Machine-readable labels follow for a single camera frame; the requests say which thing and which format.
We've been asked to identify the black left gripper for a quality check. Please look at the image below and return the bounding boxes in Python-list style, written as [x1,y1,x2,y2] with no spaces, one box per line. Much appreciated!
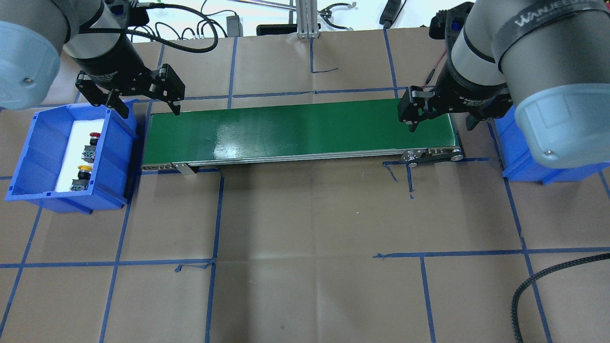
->
[75,61,185,119]

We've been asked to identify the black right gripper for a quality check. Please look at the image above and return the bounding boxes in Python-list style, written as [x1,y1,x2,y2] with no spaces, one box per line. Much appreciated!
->
[398,81,513,132]

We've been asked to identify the red push button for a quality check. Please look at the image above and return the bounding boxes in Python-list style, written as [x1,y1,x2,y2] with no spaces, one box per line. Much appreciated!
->
[81,132,101,163]

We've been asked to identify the yellow push button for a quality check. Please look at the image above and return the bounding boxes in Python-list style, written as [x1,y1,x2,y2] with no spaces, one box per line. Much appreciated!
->
[69,165,93,192]

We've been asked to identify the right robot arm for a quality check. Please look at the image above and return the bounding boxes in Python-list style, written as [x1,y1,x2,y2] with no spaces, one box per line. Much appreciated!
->
[398,0,610,169]

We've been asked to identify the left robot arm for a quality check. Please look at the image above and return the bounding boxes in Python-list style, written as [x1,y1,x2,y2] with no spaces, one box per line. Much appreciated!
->
[0,0,185,119]

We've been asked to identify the white foam pad left bin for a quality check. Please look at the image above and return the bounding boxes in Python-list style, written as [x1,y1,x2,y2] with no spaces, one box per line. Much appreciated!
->
[54,119,104,192]

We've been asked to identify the green conveyor belt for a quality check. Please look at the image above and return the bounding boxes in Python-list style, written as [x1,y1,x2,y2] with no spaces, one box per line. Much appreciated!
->
[142,99,466,173]

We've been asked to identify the blue right bin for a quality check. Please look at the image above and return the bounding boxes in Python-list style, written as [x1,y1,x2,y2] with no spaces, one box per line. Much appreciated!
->
[493,106,610,185]

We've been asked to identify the blue bin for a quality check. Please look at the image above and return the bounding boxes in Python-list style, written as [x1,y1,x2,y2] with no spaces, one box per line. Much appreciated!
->
[493,106,610,185]
[6,100,139,214]

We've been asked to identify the black power adapter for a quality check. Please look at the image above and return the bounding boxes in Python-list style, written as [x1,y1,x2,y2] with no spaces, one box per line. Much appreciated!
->
[226,15,243,37]

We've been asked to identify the blue left bin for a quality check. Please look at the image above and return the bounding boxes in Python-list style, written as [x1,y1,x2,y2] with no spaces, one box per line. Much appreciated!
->
[6,100,139,214]

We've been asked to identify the red black wire pair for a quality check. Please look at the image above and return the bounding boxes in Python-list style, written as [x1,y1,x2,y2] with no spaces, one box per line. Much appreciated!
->
[423,50,447,89]

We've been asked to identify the aluminium profile post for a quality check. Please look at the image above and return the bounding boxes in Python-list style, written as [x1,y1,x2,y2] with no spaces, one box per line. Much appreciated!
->
[295,0,319,39]

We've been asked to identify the black braided cable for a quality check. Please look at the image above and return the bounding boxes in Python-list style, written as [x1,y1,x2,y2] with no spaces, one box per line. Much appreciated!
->
[511,253,610,343]

